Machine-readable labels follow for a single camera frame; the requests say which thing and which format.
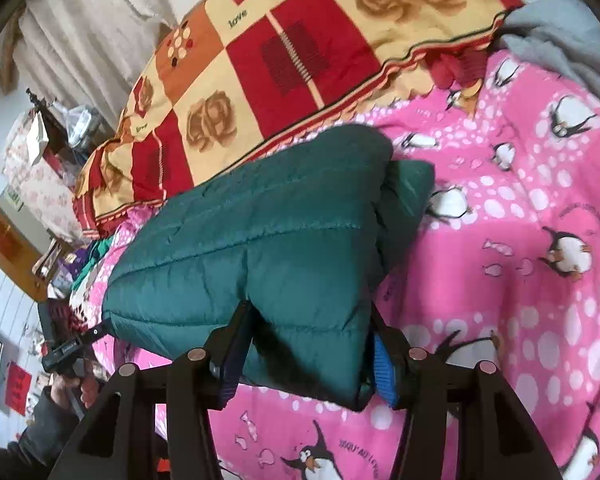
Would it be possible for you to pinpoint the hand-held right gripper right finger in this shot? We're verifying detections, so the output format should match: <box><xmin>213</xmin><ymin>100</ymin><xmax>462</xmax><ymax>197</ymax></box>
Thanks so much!
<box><xmin>367</xmin><ymin>304</ymin><xmax>563</xmax><ymax>480</ymax></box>

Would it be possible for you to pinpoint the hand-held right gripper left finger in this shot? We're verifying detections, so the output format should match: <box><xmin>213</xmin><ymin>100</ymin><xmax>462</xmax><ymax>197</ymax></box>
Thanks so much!
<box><xmin>47</xmin><ymin>300</ymin><xmax>255</xmax><ymax>480</ymax></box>

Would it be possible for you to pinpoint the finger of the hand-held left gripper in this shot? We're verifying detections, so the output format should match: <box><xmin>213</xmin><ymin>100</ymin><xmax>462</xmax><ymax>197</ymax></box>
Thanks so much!
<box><xmin>79</xmin><ymin>321</ymin><xmax>112</xmax><ymax>347</ymax></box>

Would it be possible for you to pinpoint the green puffer jacket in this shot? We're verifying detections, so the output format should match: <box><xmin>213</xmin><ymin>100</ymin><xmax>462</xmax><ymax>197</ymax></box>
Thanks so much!
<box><xmin>101</xmin><ymin>124</ymin><xmax>437</xmax><ymax>412</ymax></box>

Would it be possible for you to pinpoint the person's left forearm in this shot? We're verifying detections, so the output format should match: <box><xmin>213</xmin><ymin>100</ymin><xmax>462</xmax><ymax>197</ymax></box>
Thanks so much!
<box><xmin>0</xmin><ymin>394</ymin><xmax>83</xmax><ymax>480</ymax></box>

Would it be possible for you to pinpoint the pile of colourful clothes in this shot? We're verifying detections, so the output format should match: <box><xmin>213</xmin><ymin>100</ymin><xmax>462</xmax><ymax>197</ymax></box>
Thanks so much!
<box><xmin>44</xmin><ymin>236</ymin><xmax>128</xmax><ymax>328</ymax></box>

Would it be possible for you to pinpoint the person's left hand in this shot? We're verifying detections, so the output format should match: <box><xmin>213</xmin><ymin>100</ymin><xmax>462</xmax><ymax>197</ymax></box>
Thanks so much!
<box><xmin>49</xmin><ymin>359</ymin><xmax>107</xmax><ymax>413</ymax></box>

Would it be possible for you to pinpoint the wooden furniture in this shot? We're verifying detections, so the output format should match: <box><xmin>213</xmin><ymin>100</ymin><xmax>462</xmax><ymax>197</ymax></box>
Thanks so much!
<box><xmin>0</xmin><ymin>180</ymin><xmax>53</xmax><ymax>303</ymax></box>

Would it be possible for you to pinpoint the pink penguin print blanket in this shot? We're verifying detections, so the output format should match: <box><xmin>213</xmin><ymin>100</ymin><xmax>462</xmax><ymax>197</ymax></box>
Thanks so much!
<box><xmin>70</xmin><ymin>49</ymin><xmax>600</xmax><ymax>480</ymax></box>

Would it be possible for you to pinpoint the floral cloth cover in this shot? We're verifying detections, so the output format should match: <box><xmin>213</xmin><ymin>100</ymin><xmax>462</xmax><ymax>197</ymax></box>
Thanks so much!
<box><xmin>2</xmin><ymin>110</ymin><xmax>88</xmax><ymax>248</ymax></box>

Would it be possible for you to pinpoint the clear plastic bag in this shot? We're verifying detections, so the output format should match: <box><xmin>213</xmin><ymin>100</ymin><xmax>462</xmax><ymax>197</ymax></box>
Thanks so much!
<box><xmin>60</xmin><ymin>104</ymin><xmax>107</xmax><ymax>150</ymax></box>

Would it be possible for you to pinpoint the red orange patchwork blanket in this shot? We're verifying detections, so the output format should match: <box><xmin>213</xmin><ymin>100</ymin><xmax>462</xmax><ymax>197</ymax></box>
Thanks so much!
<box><xmin>72</xmin><ymin>0</ymin><xmax>527</xmax><ymax>240</ymax></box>

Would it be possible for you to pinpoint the grey fleece cloth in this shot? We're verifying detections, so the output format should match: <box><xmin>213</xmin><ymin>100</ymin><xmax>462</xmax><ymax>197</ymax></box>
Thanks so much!
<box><xmin>494</xmin><ymin>0</ymin><xmax>600</xmax><ymax>107</ymax></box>

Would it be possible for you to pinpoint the red paper wall decoration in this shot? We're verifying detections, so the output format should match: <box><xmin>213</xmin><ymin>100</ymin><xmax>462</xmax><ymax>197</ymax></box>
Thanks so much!
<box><xmin>4</xmin><ymin>359</ymin><xmax>35</xmax><ymax>417</ymax></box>

